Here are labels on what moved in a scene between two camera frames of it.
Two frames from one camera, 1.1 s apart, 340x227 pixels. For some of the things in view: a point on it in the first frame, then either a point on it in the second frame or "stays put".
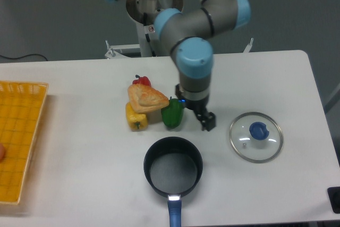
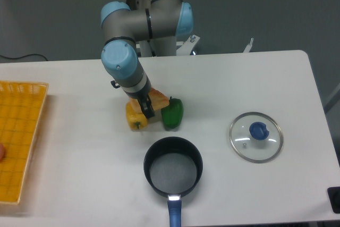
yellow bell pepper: (137, 122) stays put
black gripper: (197, 101) → (138, 95)
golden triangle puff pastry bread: (144, 99) stays put
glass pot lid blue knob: (255, 137) stays put
